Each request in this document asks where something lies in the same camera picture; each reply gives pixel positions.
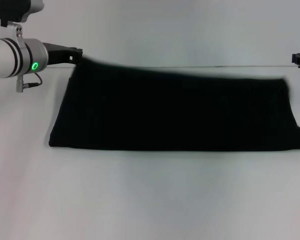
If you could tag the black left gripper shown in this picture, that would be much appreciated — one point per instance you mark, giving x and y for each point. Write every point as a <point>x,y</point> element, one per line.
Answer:
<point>58,55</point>

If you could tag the black shirt with FREE print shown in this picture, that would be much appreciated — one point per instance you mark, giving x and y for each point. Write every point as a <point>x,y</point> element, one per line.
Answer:
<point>177,115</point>

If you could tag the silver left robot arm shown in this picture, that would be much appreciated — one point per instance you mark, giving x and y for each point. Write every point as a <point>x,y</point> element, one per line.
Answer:
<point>15,58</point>

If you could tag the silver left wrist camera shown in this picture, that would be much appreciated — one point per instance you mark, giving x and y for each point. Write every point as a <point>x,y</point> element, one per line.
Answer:
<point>15,10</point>

